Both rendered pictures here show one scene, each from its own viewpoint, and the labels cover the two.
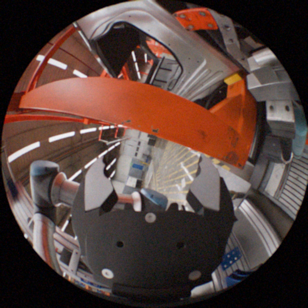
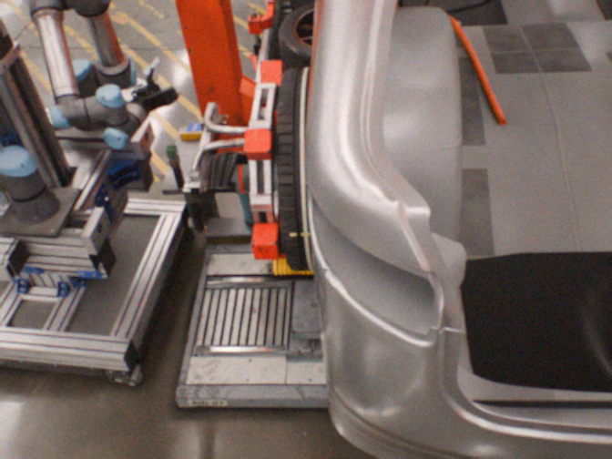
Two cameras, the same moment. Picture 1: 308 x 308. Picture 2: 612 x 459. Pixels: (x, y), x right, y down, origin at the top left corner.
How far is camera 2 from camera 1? 2.25 m
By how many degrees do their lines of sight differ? 38
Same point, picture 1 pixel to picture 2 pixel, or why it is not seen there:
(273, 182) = (230, 263)
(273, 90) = not seen: hidden behind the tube
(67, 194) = (103, 23)
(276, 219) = (173, 317)
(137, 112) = (197, 32)
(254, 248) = (110, 290)
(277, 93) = not seen: hidden behind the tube
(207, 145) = (205, 97)
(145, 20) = not seen: outside the picture
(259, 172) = (237, 228)
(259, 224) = (152, 260)
